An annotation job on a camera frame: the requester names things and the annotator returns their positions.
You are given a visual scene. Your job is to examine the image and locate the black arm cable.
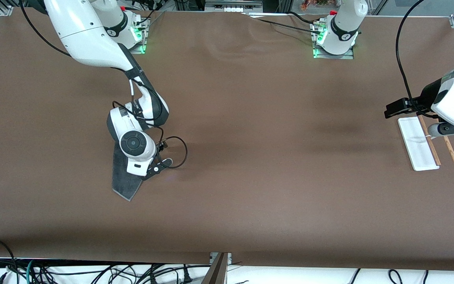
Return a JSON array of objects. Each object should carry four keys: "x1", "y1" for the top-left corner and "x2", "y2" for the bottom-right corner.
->
[
  {"x1": 19, "y1": 0, "x2": 188, "y2": 170},
  {"x1": 395, "y1": 0, "x2": 440, "y2": 119}
]

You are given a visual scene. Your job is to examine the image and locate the small metal bracket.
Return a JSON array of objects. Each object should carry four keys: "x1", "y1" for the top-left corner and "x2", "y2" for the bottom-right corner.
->
[{"x1": 210, "y1": 252, "x2": 233, "y2": 265}]

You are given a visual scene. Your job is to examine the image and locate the grey towel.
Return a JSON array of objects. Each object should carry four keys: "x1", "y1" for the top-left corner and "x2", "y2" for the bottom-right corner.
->
[{"x1": 112, "y1": 141, "x2": 144, "y2": 202}]

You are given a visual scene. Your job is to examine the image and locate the brown wooden beam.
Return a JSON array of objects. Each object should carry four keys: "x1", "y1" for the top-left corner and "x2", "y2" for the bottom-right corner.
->
[{"x1": 203, "y1": 252, "x2": 229, "y2": 284}]

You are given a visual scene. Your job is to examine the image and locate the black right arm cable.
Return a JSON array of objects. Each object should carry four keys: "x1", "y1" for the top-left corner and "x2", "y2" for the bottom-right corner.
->
[{"x1": 19, "y1": 0, "x2": 188, "y2": 170}]

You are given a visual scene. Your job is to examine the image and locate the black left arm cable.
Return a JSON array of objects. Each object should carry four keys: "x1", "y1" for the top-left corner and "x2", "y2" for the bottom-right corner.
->
[{"x1": 395, "y1": 0, "x2": 440, "y2": 119}]

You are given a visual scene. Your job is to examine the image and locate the white power strip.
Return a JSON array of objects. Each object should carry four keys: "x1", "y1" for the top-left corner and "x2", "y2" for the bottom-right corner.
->
[{"x1": 205, "y1": 0, "x2": 263, "y2": 13}]

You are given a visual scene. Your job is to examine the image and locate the orange red object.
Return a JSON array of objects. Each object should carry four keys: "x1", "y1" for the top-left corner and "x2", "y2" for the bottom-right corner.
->
[{"x1": 300, "y1": 0, "x2": 331, "y2": 11}]

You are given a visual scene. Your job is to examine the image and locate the brown table mat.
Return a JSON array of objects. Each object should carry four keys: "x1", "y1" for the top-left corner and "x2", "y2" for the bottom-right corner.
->
[{"x1": 0, "y1": 7, "x2": 454, "y2": 273}]

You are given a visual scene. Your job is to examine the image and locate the white rack base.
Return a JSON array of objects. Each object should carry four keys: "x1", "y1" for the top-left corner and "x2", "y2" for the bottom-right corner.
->
[{"x1": 397, "y1": 117, "x2": 440, "y2": 172}]

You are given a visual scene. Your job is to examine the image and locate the thin black cable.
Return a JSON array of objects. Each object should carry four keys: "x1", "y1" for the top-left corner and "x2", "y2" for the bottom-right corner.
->
[{"x1": 257, "y1": 18, "x2": 318, "y2": 34}]

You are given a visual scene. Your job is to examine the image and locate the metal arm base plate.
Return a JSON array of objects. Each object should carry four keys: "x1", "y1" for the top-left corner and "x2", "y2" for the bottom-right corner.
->
[
  {"x1": 127, "y1": 39, "x2": 147, "y2": 54},
  {"x1": 313, "y1": 47, "x2": 354, "y2": 60}
]

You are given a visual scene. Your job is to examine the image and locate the black base connector cable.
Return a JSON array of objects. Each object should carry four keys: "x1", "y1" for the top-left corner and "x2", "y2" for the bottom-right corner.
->
[{"x1": 127, "y1": 0, "x2": 165, "y2": 29}]

